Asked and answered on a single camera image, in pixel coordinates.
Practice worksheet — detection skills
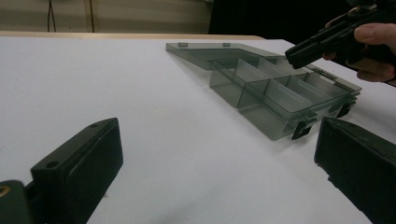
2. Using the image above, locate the black curtain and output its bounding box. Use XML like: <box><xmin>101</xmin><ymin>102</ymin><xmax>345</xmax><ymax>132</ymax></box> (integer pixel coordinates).
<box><xmin>207</xmin><ymin>0</ymin><xmax>396</xmax><ymax>45</ymax></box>

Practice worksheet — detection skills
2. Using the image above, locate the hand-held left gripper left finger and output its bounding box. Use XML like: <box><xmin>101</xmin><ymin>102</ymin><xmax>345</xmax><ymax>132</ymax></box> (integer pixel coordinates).
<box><xmin>30</xmin><ymin>117</ymin><xmax>125</xmax><ymax>224</ymax></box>

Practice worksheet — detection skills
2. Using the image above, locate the black hanging wall cable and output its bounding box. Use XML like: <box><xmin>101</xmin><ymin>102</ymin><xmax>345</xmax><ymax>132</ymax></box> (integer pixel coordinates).
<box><xmin>46</xmin><ymin>0</ymin><xmax>58</xmax><ymax>34</ymax></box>
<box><xmin>89</xmin><ymin>0</ymin><xmax>95</xmax><ymax>34</ymax></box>

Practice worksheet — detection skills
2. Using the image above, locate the grey transparent compartment box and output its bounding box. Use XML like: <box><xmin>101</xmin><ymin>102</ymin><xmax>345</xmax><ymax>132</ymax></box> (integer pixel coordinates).
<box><xmin>165</xmin><ymin>41</ymin><xmax>363</xmax><ymax>142</ymax></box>

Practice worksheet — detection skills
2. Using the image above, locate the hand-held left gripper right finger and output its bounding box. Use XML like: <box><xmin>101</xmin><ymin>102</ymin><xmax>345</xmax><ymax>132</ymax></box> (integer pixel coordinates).
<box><xmin>313</xmin><ymin>116</ymin><xmax>396</xmax><ymax>224</ymax></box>

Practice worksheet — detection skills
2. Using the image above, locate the white table board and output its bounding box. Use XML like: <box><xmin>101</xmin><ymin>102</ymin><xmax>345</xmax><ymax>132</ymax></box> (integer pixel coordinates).
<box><xmin>0</xmin><ymin>35</ymin><xmax>396</xmax><ymax>224</ymax></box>

